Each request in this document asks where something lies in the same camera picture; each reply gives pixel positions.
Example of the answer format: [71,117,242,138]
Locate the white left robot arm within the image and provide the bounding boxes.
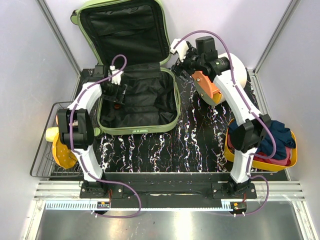
[57,65,127,198]

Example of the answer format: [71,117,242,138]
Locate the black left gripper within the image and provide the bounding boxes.
[101,79,128,105]

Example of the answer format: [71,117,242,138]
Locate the black wire basket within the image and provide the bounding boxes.
[29,101,83,181]

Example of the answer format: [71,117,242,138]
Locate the orange plastic basket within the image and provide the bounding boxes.
[224,119,298,172]

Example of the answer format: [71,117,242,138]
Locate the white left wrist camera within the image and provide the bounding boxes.
[109,65,124,86]

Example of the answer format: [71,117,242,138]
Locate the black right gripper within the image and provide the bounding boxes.
[170,43,204,83]

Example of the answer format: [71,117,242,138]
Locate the pink maroon garment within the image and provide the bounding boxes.
[224,134,292,166]

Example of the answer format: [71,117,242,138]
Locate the navy blue garment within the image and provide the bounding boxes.
[228,119,297,161]

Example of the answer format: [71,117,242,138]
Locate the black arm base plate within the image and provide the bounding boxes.
[79,172,257,200]

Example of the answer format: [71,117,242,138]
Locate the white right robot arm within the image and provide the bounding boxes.
[170,36,271,199]

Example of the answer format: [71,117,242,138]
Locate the green hard-shell suitcase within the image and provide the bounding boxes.
[70,0,181,136]

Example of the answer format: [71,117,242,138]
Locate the yellow cup in basket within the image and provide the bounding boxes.
[45,126,59,143]

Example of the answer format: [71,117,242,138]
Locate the yellow dotted plate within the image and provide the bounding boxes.
[52,133,78,170]

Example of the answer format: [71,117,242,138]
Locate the white orange drawer cabinet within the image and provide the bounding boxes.
[191,53,247,107]

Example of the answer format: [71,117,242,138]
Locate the aluminium rail frame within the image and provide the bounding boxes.
[22,180,320,240]

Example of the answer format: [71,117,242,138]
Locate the red garment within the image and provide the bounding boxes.
[252,152,276,165]

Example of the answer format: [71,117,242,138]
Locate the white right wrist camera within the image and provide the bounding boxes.
[170,38,189,63]

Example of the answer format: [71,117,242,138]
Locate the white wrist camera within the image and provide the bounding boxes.
[109,65,124,86]
[170,38,189,63]

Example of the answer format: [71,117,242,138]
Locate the small brown bottle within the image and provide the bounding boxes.
[114,104,122,110]

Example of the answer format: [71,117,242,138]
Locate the black marble pattern mat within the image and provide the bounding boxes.
[77,66,286,174]

